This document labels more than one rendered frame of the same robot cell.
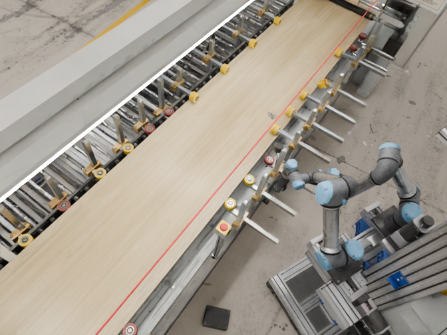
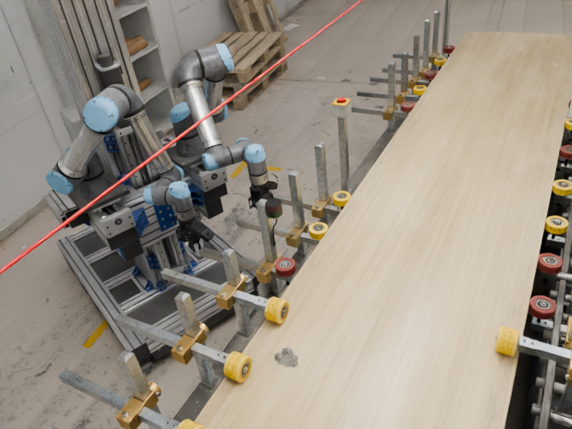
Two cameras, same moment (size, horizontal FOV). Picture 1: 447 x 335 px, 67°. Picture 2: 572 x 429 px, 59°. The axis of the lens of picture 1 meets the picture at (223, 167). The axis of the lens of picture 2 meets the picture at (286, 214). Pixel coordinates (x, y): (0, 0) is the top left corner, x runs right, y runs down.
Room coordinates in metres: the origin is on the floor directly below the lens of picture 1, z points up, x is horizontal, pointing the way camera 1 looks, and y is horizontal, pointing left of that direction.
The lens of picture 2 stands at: (2.98, -0.13, 2.20)
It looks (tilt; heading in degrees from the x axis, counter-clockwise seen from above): 36 degrees down; 187
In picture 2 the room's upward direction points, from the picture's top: 8 degrees counter-clockwise
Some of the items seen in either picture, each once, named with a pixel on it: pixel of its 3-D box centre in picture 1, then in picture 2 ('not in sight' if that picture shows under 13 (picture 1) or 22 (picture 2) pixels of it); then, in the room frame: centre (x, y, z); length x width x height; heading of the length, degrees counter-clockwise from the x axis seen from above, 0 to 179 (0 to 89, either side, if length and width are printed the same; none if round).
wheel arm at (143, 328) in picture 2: (315, 125); (174, 340); (1.91, -0.68, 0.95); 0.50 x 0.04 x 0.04; 65
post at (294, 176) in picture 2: (259, 191); (299, 218); (1.22, -0.29, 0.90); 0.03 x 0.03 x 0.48; 65
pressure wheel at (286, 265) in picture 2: (268, 162); (286, 273); (1.51, -0.34, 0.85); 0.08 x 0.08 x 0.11
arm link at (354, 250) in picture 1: (350, 251); (185, 118); (0.77, -0.82, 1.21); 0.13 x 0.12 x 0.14; 117
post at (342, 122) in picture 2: (218, 244); (344, 156); (0.75, -0.07, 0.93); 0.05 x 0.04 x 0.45; 155
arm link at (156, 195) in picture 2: not in sight; (160, 193); (1.29, -0.83, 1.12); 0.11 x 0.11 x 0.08; 78
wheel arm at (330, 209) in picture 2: (251, 224); (304, 204); (0.99, -0.28, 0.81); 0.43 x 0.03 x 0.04; 65
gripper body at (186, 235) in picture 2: not in sight; (188, 227); (1.32, -0.75, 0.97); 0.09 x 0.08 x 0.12; 65
